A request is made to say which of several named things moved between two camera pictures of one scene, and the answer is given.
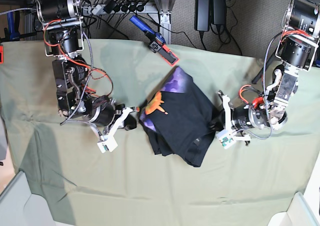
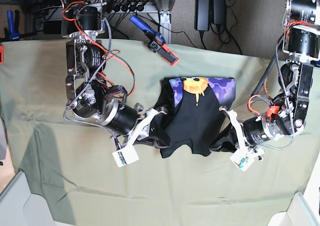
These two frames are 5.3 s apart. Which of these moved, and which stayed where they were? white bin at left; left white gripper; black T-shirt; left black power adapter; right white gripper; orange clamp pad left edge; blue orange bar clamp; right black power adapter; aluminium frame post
Moved: left white gripper; black T-shirt; right white gripper
Stayed: blue orange bar clamp; white bin at left; right black power adapter; aluminium frame post; left black power adapter; orange clamp pad left edge
